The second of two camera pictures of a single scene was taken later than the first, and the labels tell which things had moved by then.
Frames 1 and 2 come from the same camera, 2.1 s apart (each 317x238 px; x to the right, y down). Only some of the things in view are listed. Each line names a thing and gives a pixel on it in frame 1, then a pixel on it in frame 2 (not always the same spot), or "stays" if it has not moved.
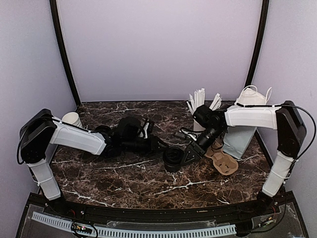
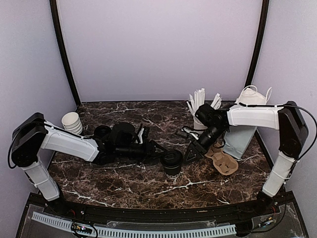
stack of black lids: (104, 129) stays
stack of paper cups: (73, 118) stays
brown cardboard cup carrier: (224, 163) stays
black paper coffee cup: (172, 167) to (172, 173)
